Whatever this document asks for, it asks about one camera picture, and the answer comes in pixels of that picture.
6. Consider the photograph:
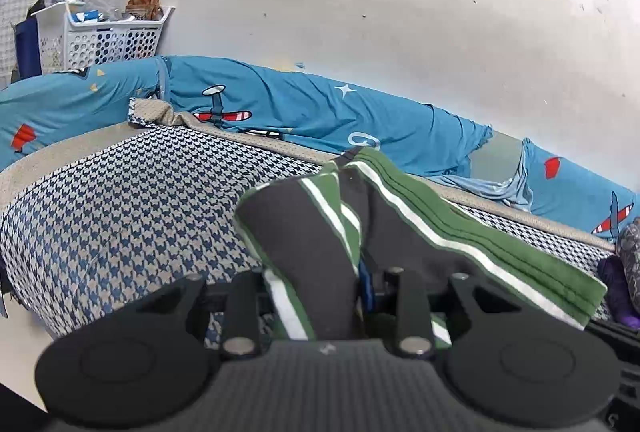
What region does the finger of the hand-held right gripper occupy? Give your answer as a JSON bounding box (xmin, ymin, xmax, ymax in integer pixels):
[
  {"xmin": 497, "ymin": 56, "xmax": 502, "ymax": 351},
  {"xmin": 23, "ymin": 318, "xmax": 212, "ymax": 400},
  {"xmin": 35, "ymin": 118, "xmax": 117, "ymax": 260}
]
[{"xmin": 585, "ymin": 318, "xmax": 640, "ymax": 364}]

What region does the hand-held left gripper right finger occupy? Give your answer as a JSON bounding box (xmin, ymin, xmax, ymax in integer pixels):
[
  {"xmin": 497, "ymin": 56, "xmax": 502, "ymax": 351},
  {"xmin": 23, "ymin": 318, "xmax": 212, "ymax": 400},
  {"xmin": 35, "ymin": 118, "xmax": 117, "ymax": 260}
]
[{"xmin": 357, "ymin": 263, "xmax": 509, "ymax": 359}]

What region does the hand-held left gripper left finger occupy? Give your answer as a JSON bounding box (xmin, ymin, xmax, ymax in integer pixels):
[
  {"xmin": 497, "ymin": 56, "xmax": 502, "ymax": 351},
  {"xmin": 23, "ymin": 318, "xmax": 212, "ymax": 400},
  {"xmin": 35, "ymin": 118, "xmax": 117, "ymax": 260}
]
[{"xmin": 126, "ymin": 268, "xmax": 267, "ymax": 361}]

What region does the green grey striped t-shirt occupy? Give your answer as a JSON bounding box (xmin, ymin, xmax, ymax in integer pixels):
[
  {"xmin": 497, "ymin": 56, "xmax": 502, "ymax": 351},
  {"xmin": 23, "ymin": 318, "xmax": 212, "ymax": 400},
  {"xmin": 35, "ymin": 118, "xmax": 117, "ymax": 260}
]
[{"xmin": 233, "ymin": 146, "xmax": 609, "ymax": 349}]

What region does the grey patterned garment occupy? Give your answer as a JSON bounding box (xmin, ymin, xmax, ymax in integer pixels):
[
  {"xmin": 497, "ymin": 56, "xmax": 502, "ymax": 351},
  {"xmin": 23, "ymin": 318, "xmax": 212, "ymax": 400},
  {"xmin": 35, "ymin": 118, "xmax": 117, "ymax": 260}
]
[{"xmin": 616, "ymin": 216, "xmax": 640, "ymax": 309}]

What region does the blue houndstooth mattress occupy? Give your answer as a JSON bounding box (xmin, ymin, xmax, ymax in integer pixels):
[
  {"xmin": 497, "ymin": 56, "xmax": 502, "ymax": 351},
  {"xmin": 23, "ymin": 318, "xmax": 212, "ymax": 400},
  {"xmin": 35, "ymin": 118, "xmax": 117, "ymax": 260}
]
[{"xmin": 0, "ymin": 98, "xmax": 619, "ymax": 339}]

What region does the light blue cloth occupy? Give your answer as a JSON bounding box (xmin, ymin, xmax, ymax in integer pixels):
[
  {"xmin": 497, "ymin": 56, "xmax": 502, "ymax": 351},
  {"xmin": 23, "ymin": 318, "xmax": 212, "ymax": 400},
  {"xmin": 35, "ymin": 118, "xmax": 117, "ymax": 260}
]
[{"xmin": 439, "ymin": 146, "xmax": 537, "ymax": 213}]

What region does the grey foam pad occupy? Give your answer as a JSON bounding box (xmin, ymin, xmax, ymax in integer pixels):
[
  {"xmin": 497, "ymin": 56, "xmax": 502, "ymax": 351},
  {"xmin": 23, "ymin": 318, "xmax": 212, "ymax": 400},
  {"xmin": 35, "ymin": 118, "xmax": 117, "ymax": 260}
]
[{"xmin": 469, "ymin": 131, "xmax": 527, "ymax": 186}]

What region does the long blue airplane-print cushion cover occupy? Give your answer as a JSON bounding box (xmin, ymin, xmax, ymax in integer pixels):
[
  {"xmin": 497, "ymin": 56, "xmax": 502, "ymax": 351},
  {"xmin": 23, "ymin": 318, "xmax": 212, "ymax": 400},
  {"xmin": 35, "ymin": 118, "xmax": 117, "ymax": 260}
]
[{"xmin": 159, "ymin": 55, "xmax": 497, "ymax": 179}]

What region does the white perforated plastic basket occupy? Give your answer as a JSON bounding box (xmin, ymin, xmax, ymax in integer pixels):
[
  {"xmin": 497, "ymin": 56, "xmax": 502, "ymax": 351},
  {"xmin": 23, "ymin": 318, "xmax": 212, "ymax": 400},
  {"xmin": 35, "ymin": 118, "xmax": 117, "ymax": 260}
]
[{"xmin": 29, "ymin": 3, "xmax": 177, "ymax": 76}]

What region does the brown woven bag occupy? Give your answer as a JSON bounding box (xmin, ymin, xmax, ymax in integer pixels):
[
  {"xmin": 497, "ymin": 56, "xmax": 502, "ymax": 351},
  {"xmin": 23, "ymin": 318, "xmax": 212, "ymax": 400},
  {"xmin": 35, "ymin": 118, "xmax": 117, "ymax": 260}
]
[{"xmin": 124, "ymin": 0, "xmax": 166, "ymax": 22}]

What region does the dark blue board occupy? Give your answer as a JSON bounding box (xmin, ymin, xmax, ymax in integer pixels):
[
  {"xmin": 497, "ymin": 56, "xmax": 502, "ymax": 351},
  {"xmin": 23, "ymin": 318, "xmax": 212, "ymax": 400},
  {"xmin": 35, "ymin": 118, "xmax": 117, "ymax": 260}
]
[{"xmin": 13, "ymin": 18, "xmax": 44, "ymax": 78}]

